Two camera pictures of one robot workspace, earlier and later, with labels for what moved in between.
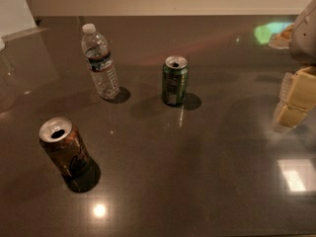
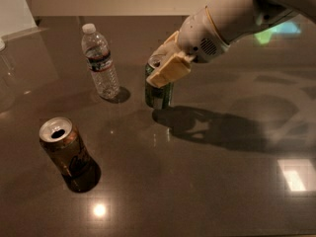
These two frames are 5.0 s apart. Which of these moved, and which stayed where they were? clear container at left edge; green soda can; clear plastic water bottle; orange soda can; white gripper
Moved: green soda can; white gripper
Stayed: clear container at left edge; orange soda can; clear plastic water bottle
